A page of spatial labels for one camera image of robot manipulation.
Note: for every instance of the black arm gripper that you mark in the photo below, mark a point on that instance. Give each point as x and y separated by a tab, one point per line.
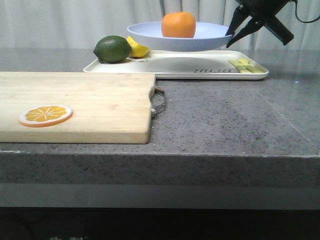
263	14

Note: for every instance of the orange mandarin fruit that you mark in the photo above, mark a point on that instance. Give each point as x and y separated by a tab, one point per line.
178	25

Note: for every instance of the light blue plate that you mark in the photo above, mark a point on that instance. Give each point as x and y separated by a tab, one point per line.
208	36

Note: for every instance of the white rectangular tray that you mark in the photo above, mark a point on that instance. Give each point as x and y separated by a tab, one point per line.
199	65

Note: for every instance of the pale green food pieces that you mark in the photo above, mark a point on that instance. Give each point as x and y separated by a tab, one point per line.
243	66

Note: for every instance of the yellow lemon piece right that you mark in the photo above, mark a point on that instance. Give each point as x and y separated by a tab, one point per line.
137	50

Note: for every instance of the green lime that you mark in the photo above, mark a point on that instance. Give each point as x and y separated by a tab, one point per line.
112	49

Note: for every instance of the wooden cutting board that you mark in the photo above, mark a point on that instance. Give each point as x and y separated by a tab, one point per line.
108	108

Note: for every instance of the orange slice toy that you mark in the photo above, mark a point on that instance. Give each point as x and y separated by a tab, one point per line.
45	115

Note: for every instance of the metal cutting board handle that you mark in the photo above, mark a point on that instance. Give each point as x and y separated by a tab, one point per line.
158	102

